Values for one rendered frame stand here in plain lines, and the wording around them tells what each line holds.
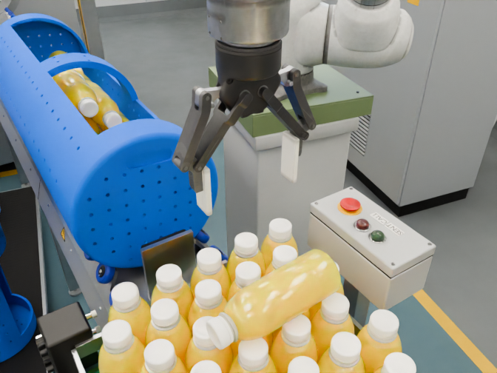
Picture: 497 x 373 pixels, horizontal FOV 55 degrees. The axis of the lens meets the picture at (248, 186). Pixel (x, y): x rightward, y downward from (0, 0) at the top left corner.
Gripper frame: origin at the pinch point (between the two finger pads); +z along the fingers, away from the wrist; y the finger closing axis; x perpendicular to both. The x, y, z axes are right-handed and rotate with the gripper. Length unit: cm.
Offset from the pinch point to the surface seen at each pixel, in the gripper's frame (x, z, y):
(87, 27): -164, 24, -25
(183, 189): -23.0, 14.3, -0.4
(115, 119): -57, 14, 0
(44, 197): -70, 37, 19
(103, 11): -527, 116, -140
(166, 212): -23.0, 18.2, 3.5
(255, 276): 1.8, 15.6, -0.1
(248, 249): -4.3, 16.1, -2.7
